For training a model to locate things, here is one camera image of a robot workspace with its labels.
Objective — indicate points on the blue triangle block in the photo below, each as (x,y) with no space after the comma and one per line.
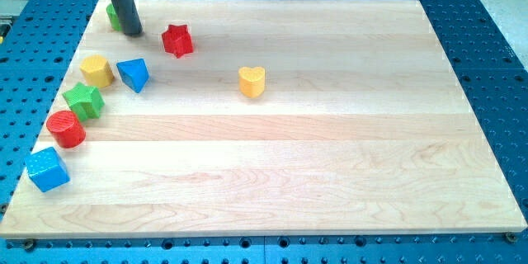
(133,73)

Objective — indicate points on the left board stop screw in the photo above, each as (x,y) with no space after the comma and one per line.
(28,244)

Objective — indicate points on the yellow heart block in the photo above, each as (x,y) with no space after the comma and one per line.
(252,81)

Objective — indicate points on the green block behind rod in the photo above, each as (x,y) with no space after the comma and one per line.
(113,17)

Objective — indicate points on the red star block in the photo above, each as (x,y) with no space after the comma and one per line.
(177,40)

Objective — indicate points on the right board stop screw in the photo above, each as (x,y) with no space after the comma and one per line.
(510,237)

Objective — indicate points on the yellow hexagon block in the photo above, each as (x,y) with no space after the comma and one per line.
(97,71)

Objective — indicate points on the board stop screw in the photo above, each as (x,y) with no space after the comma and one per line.
(28,244)
(510,237)

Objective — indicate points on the green star block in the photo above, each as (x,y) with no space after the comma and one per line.
(84,101)

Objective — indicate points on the red cylinder block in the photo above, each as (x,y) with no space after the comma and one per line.
(66,129)

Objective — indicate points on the blue cube block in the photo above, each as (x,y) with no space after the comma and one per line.
(46,169)

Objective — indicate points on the light wooden board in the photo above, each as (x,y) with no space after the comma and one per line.
(363,128)

